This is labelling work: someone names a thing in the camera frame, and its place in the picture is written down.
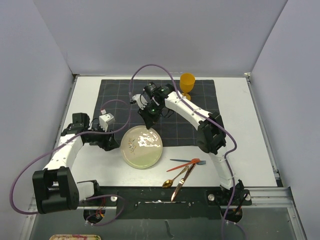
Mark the dark grey checked cloth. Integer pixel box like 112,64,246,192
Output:
92,79,225,147

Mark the gold metal spoon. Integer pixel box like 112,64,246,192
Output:
162,165,189,189

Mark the beige plate with plant motif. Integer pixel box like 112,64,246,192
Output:
120,125,163,169

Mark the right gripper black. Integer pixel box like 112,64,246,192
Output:
138,101,164,129

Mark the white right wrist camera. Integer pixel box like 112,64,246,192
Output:
130,94,148,110

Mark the copper metal knife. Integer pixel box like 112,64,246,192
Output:
171,163,196,202

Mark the orange plastic cup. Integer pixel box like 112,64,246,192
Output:
179,72,196,101

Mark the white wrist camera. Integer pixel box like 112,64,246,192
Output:
130,94,148,110
98,109,115,132

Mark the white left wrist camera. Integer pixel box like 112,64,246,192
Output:
98,109,115,132

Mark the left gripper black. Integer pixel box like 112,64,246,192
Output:
85,122,119,151

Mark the floral tray edge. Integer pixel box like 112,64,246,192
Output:
49,234,101,240

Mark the orange plastic fork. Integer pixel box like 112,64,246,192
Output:
167,158,201,172

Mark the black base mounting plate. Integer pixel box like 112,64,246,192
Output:
79,186,252,220

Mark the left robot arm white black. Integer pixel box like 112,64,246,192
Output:
32,110,119,214

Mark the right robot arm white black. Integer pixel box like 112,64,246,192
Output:
131,82,251,205

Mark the blue plastic fork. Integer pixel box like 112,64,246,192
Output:
169,158,207,166

